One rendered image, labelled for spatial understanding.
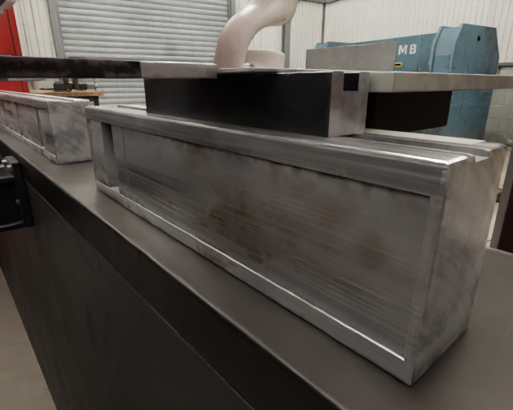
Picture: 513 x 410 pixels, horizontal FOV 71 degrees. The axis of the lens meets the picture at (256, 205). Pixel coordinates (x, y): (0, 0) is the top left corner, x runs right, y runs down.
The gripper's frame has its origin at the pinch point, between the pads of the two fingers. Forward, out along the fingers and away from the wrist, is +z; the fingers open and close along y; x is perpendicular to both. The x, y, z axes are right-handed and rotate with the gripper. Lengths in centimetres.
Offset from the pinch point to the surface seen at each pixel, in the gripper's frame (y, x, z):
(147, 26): 263, 662, -135
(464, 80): -27, -51, -24
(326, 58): -28, -40, -25
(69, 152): -38.0, -0.4, -11.1
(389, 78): -35, -51, -23
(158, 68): -44, -44, -23
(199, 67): -41, -44, -23
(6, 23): -23, 174, -46
